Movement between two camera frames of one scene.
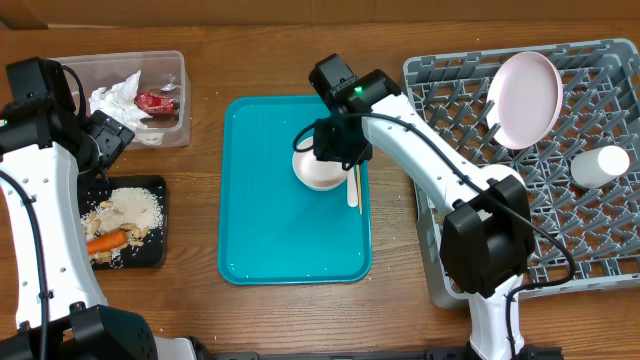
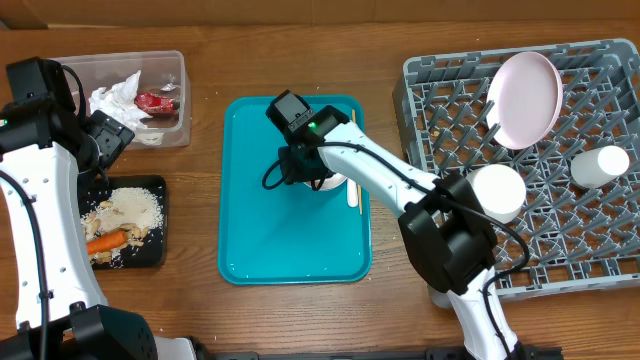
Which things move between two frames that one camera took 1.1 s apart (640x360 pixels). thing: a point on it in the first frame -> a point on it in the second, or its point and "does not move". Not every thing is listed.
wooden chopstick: (359, 187) does not move
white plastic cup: (596, 166) does not move
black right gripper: (324, 151) -> (291, 174)
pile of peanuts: (134, 235) does not move
